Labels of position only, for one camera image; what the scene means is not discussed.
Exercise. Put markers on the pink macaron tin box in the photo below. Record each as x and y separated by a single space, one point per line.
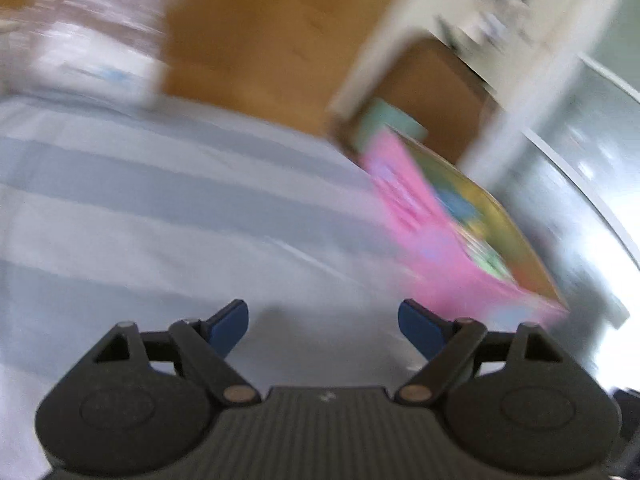
466 257

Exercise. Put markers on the frosted glass sliding door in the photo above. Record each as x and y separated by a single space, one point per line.
575 189

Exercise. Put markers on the clear plastic bag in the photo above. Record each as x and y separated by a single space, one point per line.
138 23

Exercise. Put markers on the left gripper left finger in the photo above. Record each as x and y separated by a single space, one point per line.
183 365

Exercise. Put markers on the wood pattern vinyl sheet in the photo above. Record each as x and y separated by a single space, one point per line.
279 60

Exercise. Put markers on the striped bed sheet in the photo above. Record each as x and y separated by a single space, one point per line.
151 219

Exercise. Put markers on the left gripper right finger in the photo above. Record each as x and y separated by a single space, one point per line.
468 364

